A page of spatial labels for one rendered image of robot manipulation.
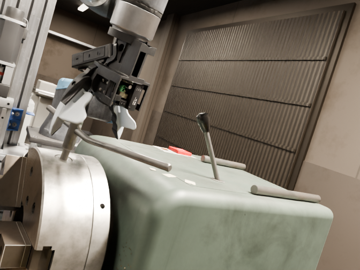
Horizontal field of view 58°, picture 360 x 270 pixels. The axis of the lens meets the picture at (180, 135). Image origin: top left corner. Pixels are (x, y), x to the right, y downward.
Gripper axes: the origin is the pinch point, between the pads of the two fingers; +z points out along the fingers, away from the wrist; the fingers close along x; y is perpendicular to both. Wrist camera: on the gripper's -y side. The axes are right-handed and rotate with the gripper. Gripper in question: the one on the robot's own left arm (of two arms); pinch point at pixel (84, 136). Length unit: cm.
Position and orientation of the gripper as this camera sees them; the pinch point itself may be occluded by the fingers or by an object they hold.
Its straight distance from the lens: 62.3
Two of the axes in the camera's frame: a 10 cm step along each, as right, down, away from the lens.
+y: 7.2, 4.4, -5.4
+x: 5.8, 0.6, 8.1
